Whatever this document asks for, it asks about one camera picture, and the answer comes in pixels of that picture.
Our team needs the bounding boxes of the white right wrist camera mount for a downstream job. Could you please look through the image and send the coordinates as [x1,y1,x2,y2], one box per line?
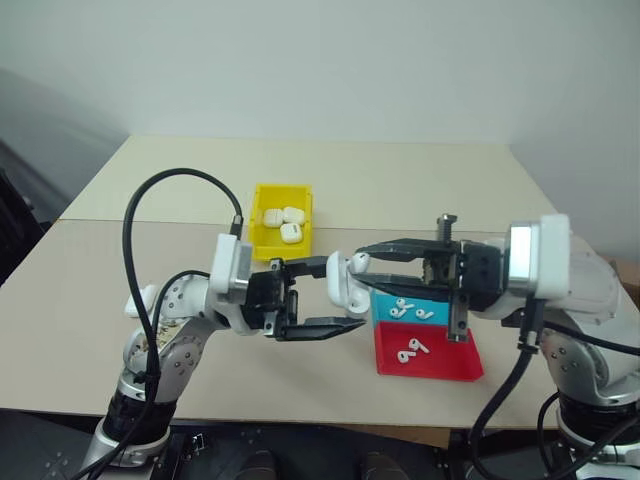
[505,213,574,301]

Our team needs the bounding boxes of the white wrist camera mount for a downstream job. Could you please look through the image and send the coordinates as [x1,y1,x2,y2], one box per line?
[505,213,574,301]
[208,233,256,306]

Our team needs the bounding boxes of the yellow plastic bin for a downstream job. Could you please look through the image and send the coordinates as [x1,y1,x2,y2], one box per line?
[249,183,315,262]

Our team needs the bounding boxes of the black base platform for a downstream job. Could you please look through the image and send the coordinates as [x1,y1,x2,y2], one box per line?
[0,407,576,480]

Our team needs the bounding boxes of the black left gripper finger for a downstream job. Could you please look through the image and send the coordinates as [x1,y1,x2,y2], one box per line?
[273,315,367,344]
[282,253,332,281]

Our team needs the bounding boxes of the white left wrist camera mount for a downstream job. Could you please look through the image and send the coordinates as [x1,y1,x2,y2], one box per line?
[208,233,256,306]

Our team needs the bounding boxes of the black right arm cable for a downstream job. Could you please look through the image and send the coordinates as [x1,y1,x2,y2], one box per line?
[467,294,640,480]

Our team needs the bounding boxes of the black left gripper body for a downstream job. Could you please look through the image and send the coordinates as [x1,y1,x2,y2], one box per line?
[243,258,302,342]

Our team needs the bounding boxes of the blue plastic tray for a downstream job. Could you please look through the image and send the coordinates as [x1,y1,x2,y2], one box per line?
[368,287,454,326]

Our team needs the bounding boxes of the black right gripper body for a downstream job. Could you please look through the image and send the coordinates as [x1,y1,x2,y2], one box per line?
[422,213,505,346]

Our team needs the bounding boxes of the red plastic tray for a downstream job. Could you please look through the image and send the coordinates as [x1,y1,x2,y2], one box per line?
[373,319,485,382]

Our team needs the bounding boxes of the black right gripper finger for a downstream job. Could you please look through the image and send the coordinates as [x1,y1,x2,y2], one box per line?
[353,238,454,264]
[349,272,454,304]

